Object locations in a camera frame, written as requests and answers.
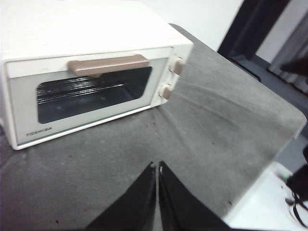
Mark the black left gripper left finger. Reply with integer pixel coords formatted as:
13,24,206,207
86,161,157,231

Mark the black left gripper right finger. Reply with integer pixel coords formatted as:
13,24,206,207
158,160,229,231

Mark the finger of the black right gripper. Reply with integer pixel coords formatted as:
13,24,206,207
281,55,308,78

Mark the glass oven door with handle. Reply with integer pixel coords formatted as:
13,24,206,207
4,47,174,148

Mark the cream round oven knob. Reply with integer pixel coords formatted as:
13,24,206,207
158,83,173,101
169,56,185,75

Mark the cream Toshiba toaster oven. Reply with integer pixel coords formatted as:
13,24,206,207
0,0,194,151

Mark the grey slatted panel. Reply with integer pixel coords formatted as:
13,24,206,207
267,31,308,93

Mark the dark grey felt table mat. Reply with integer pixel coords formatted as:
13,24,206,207
0,23,308,231

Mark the black metal frame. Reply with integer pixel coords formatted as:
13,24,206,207
218,0,308,109

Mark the black cable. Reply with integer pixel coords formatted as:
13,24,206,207
285,196,308,228

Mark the metal wire oven rack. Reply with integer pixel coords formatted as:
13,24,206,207
36,77,135,102

